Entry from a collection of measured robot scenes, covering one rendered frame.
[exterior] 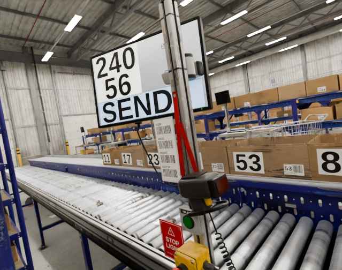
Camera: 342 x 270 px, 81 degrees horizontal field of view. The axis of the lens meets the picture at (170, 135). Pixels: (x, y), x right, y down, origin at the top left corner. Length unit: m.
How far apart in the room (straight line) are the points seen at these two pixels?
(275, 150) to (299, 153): 0.10
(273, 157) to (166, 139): 0.64
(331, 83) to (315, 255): 4.92
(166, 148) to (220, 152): 0.65
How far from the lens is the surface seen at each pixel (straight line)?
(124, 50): 0.85
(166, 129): 0.60
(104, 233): 1.21
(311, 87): 5.63
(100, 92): 0.89
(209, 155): 1.27
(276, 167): 1.11
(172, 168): 0.61
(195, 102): 0.67
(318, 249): 0.89
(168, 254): 0.77
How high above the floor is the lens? 1.22
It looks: 3 degrees down
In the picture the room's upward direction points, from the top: 9 degrees counter-clockwise
